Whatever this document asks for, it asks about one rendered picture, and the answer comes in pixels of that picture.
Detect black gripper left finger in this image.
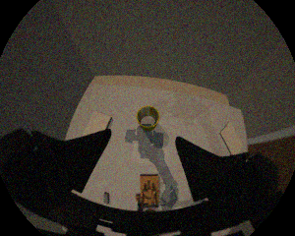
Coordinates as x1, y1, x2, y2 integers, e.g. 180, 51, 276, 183
30, 129, 112, 193

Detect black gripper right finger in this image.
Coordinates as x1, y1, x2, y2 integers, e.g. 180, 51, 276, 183
175, 137, 250, 202

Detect beige flat board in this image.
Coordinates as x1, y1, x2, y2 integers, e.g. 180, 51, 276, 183
219, 122, 242, 156

